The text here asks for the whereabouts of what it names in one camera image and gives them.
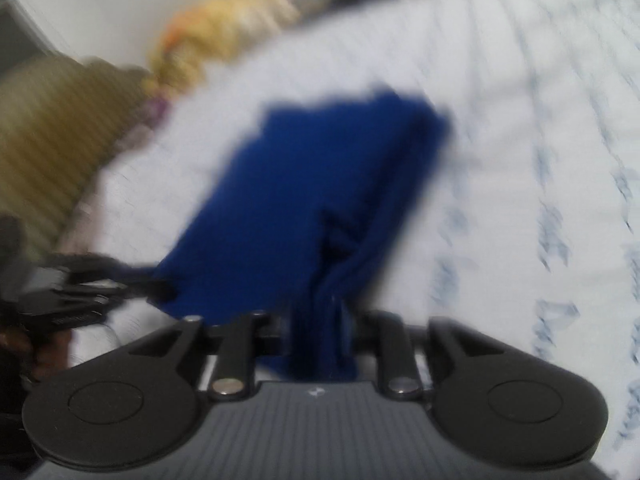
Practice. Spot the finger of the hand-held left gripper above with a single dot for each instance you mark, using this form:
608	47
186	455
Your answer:
140	290
100	266

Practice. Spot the white printed bed sheet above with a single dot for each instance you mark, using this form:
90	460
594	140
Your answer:
525	135

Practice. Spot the blue garment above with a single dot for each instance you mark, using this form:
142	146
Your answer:
320	200

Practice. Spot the person's left hand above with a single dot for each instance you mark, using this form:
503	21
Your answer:
35	355

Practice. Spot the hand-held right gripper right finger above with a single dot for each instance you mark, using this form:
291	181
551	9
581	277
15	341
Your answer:
395	350

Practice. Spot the olive striped cushion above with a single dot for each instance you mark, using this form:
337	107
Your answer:
50	145

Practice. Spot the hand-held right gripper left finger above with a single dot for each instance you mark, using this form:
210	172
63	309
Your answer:
235	350

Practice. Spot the yellow plush toy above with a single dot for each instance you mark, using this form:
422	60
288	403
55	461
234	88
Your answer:
225	35

